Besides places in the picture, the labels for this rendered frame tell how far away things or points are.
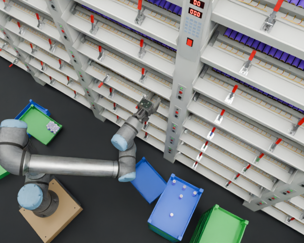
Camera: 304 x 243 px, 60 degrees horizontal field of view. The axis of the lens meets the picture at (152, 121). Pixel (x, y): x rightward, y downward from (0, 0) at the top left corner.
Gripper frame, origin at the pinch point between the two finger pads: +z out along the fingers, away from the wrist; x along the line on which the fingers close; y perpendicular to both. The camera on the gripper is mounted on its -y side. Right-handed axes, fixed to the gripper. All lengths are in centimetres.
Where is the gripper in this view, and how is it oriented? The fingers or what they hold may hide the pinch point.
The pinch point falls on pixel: (157, 95)
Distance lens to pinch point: 148.3
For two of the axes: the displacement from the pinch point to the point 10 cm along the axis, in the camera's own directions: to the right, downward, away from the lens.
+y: 0.0, -4.2, -9.1
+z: 5.6, -7.6, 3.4
